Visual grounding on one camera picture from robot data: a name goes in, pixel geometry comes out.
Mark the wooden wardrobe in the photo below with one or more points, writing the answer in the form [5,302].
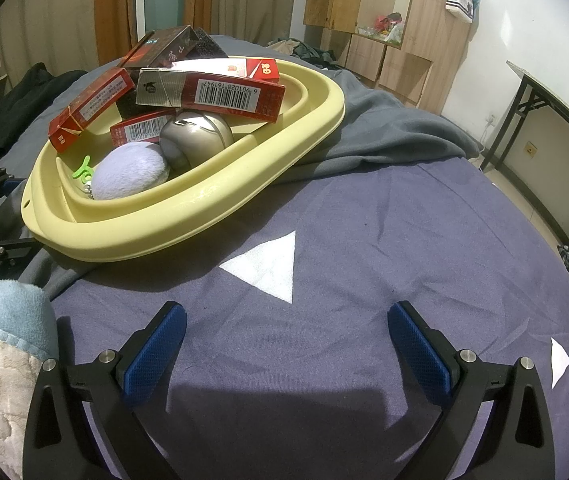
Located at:
[404,75]

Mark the green plastic clip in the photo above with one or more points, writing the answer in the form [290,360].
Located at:
[84,170]

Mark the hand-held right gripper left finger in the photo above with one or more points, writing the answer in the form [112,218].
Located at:
[157,350]

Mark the brown wall socket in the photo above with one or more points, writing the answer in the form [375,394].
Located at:
[530,149]

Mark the grey blanket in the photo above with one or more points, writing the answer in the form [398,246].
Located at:
[389,140]

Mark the beige curtain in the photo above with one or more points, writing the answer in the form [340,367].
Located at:
[259,0]

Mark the purple bedsheet with white triangles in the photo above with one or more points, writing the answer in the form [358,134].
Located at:
[364,270]

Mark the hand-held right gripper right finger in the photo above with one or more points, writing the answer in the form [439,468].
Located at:
[417,350]

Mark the purple plush ball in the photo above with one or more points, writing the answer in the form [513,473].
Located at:
[129,170]

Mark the dark red black cigarette box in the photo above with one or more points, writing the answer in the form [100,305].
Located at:
[164,50]

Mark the yellow plastic basin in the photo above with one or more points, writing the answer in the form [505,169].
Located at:
[264,160]

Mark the silver computer mouse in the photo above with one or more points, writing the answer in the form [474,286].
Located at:
[194,135]

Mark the plain red cigarette box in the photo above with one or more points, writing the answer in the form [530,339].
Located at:
[89,105]

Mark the black folding table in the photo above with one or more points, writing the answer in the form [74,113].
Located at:
[554,105]

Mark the red barcode cigarette box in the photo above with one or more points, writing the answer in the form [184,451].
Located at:
[137,130]

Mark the red white cigarette box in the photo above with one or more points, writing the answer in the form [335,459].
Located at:
[259,69]

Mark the dark clothes pile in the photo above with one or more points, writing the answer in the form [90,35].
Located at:
[304,52]

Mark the shiny red silver cigarette box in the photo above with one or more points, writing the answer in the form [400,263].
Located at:
[224,95]

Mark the white wall socket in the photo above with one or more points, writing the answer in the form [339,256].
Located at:
[489,119]

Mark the colourful clutter pile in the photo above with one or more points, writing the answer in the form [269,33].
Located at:
[384,25]

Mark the black garment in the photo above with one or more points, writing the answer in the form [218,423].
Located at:
[24,100]

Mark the orange wooden door frame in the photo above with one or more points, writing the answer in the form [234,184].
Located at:
[114,10]

